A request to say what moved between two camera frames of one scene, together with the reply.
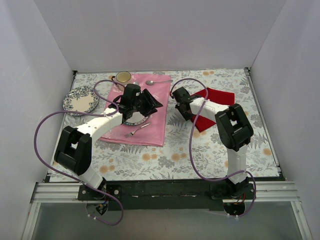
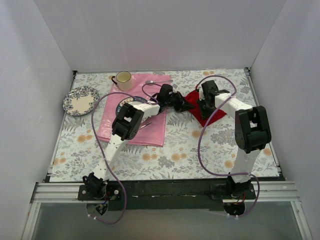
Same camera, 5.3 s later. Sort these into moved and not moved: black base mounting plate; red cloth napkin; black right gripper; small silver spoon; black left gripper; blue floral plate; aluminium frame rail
Moved: red cloth napkin; black left gripper; black right gripper
Not moved: aluminium frame rail; small silver spoon; black base mounting plate; blue floral plate
